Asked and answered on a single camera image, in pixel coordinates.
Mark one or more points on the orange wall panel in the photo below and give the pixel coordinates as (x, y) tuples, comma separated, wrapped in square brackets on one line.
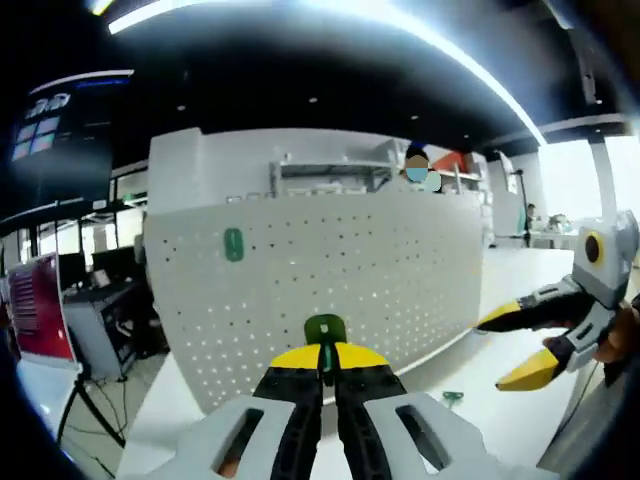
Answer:
[(447, 161)]

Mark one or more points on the red banner poster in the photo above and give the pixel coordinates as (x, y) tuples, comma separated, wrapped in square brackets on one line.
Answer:
[(45, 310)]

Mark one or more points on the black tripod stand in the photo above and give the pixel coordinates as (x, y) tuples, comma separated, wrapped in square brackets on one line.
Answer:
[(520, 205)]

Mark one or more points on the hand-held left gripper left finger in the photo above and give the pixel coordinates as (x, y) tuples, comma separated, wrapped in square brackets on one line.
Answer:
[(295, 390)]

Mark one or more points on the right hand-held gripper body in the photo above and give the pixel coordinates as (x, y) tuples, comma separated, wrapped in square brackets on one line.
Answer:
[(612, 265)]

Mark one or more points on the green hook assembly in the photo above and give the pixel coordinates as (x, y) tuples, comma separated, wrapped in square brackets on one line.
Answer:
[(325, 330), (452, 397), (234, 245)]

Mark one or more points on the grey cabinet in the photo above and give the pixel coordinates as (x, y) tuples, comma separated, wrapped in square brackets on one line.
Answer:
[(90, 320)]

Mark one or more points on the large dark display screen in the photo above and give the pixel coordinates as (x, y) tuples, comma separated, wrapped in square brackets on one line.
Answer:
[(65, 140)]

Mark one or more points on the ceiling light strip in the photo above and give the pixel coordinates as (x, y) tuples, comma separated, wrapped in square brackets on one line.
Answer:
[(450, 47)]

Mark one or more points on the black computer monitor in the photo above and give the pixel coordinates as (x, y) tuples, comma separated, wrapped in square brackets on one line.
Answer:
[(71, 270), (115, 262)]

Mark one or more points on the person's right hand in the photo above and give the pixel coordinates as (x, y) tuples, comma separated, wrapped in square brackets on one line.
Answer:
[(625, 335)]

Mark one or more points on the black banner stand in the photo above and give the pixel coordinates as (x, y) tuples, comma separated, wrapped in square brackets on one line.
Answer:
[(85, 400)]

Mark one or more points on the metal shelf rack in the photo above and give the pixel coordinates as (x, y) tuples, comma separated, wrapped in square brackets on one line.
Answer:
[(325, 172)]

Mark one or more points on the white perforated mounting plate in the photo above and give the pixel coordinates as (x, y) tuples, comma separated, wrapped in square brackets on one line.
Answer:
[(325, 260)]

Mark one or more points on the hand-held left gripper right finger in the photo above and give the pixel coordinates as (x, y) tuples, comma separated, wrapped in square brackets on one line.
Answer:
[(365, 390)]

